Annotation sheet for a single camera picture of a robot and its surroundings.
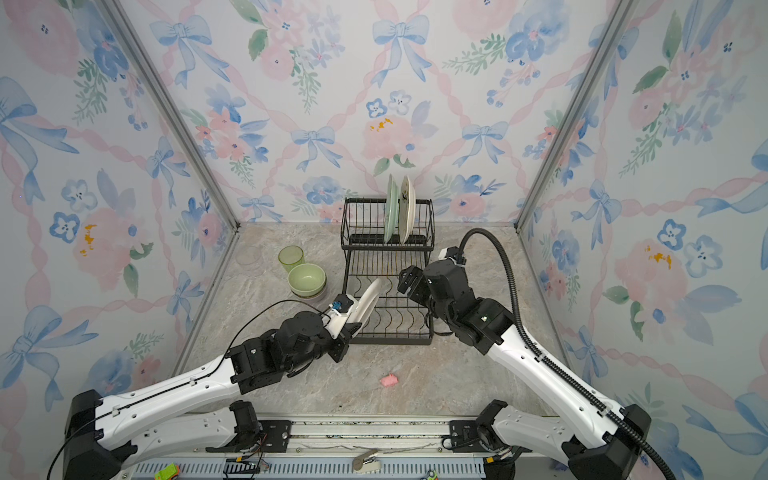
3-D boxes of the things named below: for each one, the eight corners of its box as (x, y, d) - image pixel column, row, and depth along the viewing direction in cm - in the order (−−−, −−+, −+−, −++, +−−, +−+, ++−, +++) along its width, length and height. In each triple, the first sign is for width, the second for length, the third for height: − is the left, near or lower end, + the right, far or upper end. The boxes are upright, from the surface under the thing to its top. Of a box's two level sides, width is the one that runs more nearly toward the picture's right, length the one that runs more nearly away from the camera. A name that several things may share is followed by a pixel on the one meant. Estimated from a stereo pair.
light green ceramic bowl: (292, 306, 99) (284, 289, 91) (298, 281, 105) (291, 263, 97) (326, 306, 99) (321, 289, 91) (330, 281, 105) (325, 263, 97)
